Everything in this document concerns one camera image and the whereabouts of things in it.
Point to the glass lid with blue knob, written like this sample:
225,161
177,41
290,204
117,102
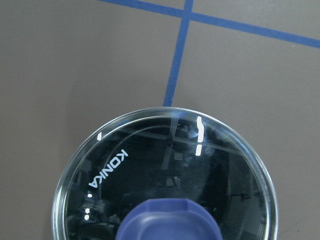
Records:
165,173

